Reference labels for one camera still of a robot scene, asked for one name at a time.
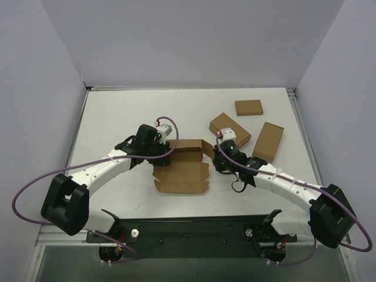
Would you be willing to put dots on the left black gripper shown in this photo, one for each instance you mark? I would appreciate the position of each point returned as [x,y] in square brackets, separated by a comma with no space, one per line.
[163,153]

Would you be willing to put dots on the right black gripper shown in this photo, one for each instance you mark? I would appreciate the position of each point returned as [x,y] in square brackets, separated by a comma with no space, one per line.
[220,162]

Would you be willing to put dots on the brown paper box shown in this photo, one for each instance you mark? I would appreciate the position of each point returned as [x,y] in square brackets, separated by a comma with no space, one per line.
[187,173]

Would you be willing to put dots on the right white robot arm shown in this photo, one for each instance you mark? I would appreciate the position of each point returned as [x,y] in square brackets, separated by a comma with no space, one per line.
[326,209]

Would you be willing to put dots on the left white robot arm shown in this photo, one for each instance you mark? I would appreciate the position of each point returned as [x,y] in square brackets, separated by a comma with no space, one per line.
[67,201]

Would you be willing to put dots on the folded box middle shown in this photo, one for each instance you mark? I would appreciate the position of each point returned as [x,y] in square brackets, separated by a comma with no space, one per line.
[223,121]

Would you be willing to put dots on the folded box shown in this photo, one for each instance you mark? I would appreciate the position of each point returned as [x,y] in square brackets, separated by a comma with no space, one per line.
[268,142]
[248,107]
[223,121]

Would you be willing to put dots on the folded box right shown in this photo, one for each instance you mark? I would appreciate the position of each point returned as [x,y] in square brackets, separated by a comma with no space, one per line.
[268,142]

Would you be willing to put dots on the folded box far back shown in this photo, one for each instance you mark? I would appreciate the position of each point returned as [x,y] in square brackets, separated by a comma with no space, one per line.
[248,107]

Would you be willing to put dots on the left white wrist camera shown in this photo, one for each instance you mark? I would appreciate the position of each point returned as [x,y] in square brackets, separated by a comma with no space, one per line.
[163,130]

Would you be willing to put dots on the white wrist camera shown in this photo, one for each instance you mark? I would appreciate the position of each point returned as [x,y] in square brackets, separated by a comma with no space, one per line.
[163,130]
[226,134]

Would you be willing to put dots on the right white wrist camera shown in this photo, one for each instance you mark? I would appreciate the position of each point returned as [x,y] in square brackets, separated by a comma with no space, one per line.
[226,134]

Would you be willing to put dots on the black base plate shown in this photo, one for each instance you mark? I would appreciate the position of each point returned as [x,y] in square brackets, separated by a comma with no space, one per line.
[198,237]

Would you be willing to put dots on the aluminium frame rail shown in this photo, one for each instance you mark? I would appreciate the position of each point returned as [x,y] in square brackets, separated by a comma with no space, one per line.
[54,237]

